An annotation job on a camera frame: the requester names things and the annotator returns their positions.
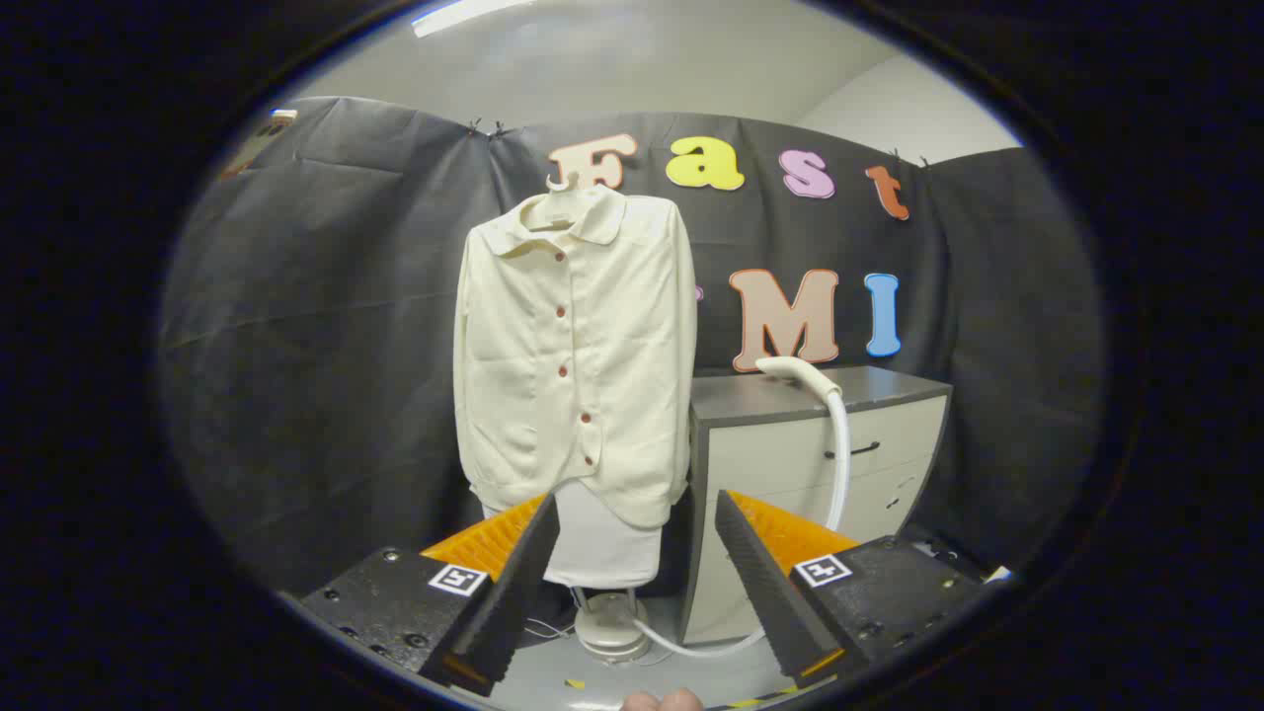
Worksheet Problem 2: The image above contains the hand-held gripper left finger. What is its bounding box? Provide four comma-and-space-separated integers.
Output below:
301, 494, 561, 697

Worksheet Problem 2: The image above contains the black backdrop cloth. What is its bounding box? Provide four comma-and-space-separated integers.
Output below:
158, 96, 1105, 593

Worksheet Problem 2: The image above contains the white garment steamer hose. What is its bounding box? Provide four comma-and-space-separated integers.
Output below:
632, 380, 852, 660

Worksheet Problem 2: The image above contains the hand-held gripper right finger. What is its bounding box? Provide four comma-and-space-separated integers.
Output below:
714, 490, 988, 690

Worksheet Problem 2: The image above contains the white garment steamer base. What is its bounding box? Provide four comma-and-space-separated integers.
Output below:
575, 588, 653, 663

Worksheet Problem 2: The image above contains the white cabinet with grey top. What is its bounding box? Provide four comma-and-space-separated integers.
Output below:
679, 365, 954, 648

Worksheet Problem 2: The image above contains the cream button-up shirt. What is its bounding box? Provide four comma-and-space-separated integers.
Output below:
452, 185, 698, 529

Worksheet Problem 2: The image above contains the white cloth under shirt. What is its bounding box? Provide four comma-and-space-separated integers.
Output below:
482, 481, 665, 591

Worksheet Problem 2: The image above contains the white clothes hanger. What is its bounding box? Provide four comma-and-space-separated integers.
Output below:
528, 170, 593, 233

